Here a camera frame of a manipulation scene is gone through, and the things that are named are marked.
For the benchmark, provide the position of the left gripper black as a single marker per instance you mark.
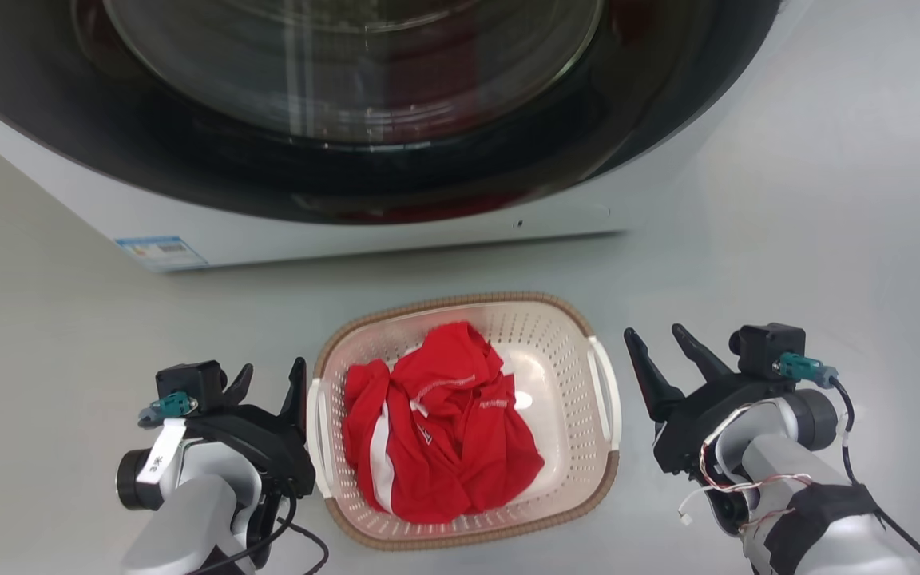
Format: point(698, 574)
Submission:
point(268, 447)

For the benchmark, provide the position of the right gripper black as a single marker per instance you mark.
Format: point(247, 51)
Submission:
point(688, 431)

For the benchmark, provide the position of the cream perforated laundry basket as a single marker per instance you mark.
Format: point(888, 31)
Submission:
point(564, 415)

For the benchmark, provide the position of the right white grey robot arm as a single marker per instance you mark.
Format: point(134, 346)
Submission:
point(795, 447)

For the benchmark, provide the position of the blue energy label sticker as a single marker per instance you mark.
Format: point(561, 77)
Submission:
point(160, 252)

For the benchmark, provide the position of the red white garment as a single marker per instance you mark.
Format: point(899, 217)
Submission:
point(444, 431)

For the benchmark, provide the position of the white washing machine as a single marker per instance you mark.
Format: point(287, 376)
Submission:
point(668, 184)

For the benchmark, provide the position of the black round washer door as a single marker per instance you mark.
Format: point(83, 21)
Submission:
point(69, 104)

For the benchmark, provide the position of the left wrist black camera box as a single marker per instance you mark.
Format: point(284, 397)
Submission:
point(192, 379)

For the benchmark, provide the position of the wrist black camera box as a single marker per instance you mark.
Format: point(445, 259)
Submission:
point(763, 343)
point(192, 379)

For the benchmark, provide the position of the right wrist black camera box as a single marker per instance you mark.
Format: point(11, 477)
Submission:
point(763, 343)

